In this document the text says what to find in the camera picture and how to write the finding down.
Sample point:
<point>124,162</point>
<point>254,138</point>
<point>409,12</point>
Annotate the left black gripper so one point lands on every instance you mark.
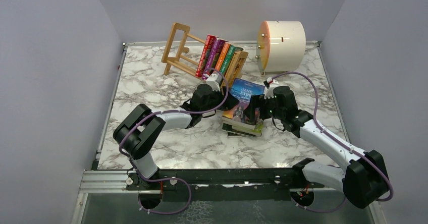
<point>230,102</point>

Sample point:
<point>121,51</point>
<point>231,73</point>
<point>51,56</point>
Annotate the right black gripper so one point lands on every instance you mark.
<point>257,101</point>

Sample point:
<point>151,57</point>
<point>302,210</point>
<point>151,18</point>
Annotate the blue sunset cover book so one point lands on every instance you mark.
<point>243,90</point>

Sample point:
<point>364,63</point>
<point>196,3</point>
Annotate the lime green 65-storey treehouse book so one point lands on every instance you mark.
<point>247,129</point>

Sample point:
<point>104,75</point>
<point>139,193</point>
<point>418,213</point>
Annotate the wooden book rack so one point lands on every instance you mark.
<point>182,61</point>

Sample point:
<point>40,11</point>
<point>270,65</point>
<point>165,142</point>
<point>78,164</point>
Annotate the purple 117-storey treehouse book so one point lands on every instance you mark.
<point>214,55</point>

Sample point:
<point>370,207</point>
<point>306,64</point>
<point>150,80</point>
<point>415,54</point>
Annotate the green 104-storey treehouse book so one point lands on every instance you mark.
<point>229,55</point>

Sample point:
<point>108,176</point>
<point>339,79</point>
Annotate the orange 78-storey treehouse book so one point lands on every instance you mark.
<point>222,55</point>

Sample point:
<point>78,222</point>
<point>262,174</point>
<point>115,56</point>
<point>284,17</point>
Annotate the red 13-storey treehouse book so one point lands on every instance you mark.
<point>210,39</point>

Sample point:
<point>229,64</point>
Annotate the orange Huckleberry Finn book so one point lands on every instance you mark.
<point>233,67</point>

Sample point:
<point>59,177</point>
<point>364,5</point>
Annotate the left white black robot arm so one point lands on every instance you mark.
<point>138,132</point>

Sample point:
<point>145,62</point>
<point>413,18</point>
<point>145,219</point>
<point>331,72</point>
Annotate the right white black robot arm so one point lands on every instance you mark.
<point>360,175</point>

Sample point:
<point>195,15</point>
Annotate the white cylindrical drum box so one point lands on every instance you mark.
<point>280,46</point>

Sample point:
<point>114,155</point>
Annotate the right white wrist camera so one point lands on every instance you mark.
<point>270,85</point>

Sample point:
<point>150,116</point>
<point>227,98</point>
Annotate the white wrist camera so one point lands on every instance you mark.
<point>270,85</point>
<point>214,81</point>

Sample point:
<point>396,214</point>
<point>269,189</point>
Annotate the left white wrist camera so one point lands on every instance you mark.
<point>214,81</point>

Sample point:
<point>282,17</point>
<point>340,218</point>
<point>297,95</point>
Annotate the aluminium table frame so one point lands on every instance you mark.
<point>104,199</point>

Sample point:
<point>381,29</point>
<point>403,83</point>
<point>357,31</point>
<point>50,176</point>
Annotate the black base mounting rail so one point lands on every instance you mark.
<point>220,184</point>

